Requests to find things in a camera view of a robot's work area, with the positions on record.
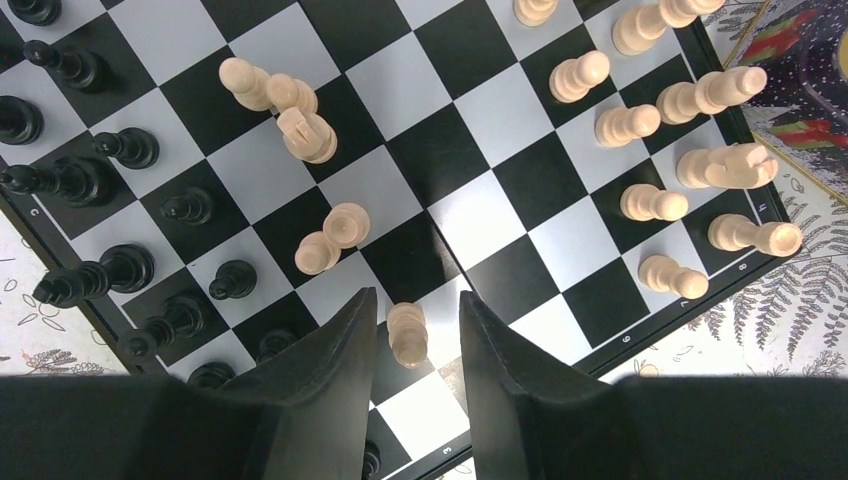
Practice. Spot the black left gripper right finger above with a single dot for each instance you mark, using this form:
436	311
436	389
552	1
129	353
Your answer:
534	417

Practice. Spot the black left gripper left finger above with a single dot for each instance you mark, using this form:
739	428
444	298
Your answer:
302	414

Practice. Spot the floral table mat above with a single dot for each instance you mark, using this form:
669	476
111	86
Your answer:
762	318

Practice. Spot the cream chess pawn cluster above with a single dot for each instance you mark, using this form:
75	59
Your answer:
325	231

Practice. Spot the gold tin box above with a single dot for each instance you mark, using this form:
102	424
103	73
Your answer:
802	111

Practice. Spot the black chess pawn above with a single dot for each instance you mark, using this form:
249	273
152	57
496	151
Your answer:
212	375

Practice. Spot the cream chess piece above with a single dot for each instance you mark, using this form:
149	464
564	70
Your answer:
638	30
711	94

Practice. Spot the black grey chess board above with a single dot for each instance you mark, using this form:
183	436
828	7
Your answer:
397	166

